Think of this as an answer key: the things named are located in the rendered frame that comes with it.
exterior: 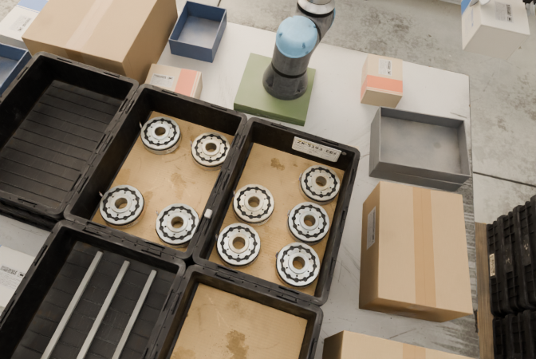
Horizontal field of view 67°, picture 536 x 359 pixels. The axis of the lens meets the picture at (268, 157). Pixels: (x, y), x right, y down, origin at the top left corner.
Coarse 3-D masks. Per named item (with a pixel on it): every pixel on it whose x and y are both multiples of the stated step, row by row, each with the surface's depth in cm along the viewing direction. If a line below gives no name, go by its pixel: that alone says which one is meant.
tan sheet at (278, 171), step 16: (256, 144) 113; (256, 160) 110; (272, 160) 111; (288, 160) 111; (304, 160) 112; (256, 176) 108; (272, 176) 109; (288, 176) 109; (272, 192) 106; (288, 192) 107; (288, 208) 105; (224, 224) 101; (272, 224) 102; (272, 240) 100; (288, 240) 101; (272, 256) 98; (320, 256) 99; (256, 272) 96; (272, 272) 97; (304, 288) 95
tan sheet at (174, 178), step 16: (192, 128) 114; (208, 128) 114; (128, 160) 107; (144, 160) 108; (160, 160) 108; (176, 160) 108; (192, 160) 109; (128, 176) 105; (144, 176) 105; (160, 176) 106; (176, 176) 106; (192, 176) 107; (208, 176) 107; (144, 192) 103; (160, 192) 104; (176, 192) 104; (192, 192) 104; (208, 192) 105; (160, 208) 102; (144, 224) 99; (176, 224) 100; (160, 240) 98
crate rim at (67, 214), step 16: (176, 96) 106; (128, 112) 103; (224, 112) 105; (240, 112) 105; (240, 128) 103; (96, 160) 96; (224, 160) 98; (80, 192) 91; (208, 208) 92; (80, 224) 88; (96, 224) 89; (128, 240) 87; (144, 240) 88; (192, 240) 88; (176, 256) 86
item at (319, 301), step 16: (288, 128) 104; (240, 144) 101; (336, 144) 104; (224, 176) 96; (352, 176) 101; (224, 192) 94; (208, 224) 92; (336, 240) 91; (192, 256) 87; (336, 256) 89; (224, 272) 86; (240, 272) 86; (272, 288) 85; (288, 288) 85; (320, 304) 84
